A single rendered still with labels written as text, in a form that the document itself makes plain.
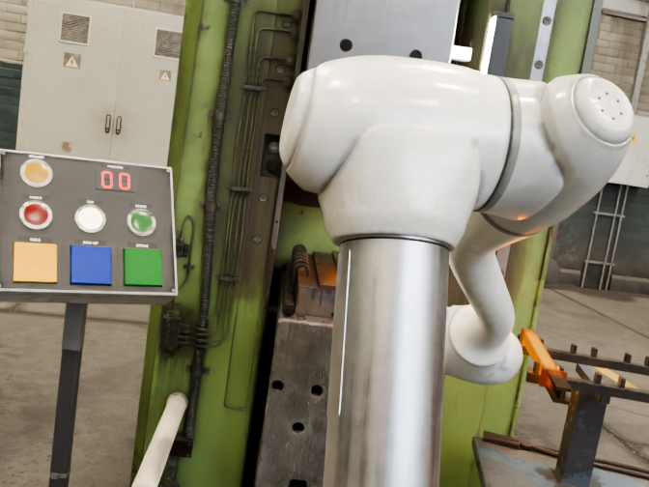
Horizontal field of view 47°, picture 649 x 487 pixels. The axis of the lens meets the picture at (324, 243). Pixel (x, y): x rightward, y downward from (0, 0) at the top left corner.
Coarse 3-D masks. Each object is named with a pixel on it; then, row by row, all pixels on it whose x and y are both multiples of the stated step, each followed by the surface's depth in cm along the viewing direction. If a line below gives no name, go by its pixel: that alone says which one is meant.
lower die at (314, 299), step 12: (336, 252) 205; (312, 264) 193; (324, 264) 190; (336, 264) 189; (300, 276) 175; (312, 276) 177; (324, 276) 174; (336, 276) 176; (300, 288) 166; (312, 288) 166; (324, 288) 166; (300, 300) 166; (312, 300) 166; (324, 300) 167; (300, 312) 167; (312, 312) 167; (324, 312) 167
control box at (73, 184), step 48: (0, 192) 139; (48, 192) 143; (96, 192) 148; (144, 192) 153; (0, 240) 136; (48, 240) 141; (96, 240) 145; (144, 240) 150; (0, 288) 134; (48, 288) 138; (96, 288) 142; (144, 288) 146
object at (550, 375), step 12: (528, 336) 169; (528, 348) 164; (540, 348) 160; (540, 360) 150; (552, 360) 151; (540, 372) 148; (552, 372) 141; (564, 372) 142; (540, 384) 142; (552, 384) 136; (564, 384) 135; (552, 396) 135; (564, 396) 133
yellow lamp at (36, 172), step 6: (36, 162) 144; (30, 168) 143; (36, 168) 143; (42, 168) 144; (24, 174) 142; (30, 174) 142; (36, 174) 143; (42, 174) 144; (48, 174) 144; (30, 180) 142; (36, 180) 143; (42, 180) 143
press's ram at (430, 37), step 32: (320, 0) 156; (352, 0) 157; (384, 0) 157; (416, 0) 157; (448, 0) 158; (320, 32) 157; (352, 32) 158; (384, 32) 158; (416, 32) 158; (448, 32) 159; (320, 64) 158
